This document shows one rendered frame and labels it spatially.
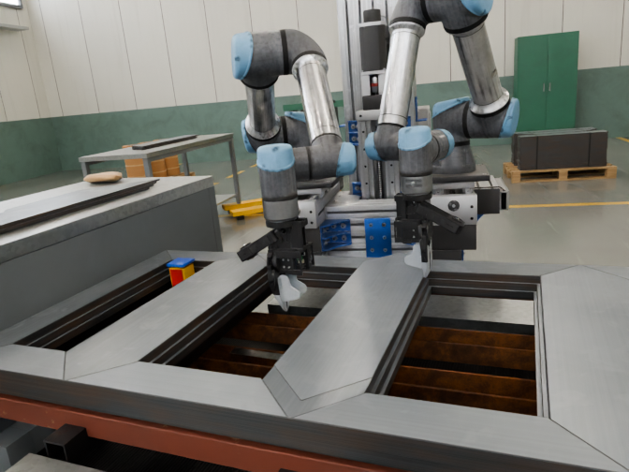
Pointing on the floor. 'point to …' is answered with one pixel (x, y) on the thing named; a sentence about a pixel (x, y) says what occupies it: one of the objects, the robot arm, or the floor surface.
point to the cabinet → (546, 81)
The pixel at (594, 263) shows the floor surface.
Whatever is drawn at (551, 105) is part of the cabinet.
